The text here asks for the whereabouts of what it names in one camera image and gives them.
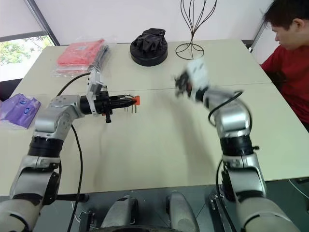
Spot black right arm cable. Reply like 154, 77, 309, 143
208, 89, 244, 232

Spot black items in plastic bag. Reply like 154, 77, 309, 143
88, 44, 111, 73

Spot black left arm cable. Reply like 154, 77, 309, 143
56, 72, 84, 232

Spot window with dark frame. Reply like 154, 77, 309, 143
0, 31, 60, 66

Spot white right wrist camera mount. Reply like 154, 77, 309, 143
187, 58, 210, 91

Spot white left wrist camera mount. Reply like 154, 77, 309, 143
85, 69, 108, 117

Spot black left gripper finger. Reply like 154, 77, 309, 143
110, 94, 134, 102
111, 101, 134, 109

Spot grey rounded shape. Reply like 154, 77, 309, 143
166, 190, 200, 232
100, 195, 140, 230

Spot purple plastic package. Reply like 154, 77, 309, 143
0, 93, 42, 130

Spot red cloth in plastic bag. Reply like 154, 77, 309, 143
52, 38, 107, 78

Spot black seat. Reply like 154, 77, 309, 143
0, 78, 24, 102

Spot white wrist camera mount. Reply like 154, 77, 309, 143
85, 69, 108, 117
187, 58, 210, 91

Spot dark wire stand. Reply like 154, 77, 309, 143
175, 0, 218, 60

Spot black round base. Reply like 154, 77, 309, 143
129, 36, 169, 66

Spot black crumpled cloth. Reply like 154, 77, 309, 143
135, 28, 167, 53

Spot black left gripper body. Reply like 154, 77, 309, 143
94, 89, 114, 124

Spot person in red shirt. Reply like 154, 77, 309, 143
260, 0, 309, 132

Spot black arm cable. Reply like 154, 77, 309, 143
56, 72, 84, 232
208, 89, 244, 232

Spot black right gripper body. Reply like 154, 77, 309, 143
179, 70, 194, 98

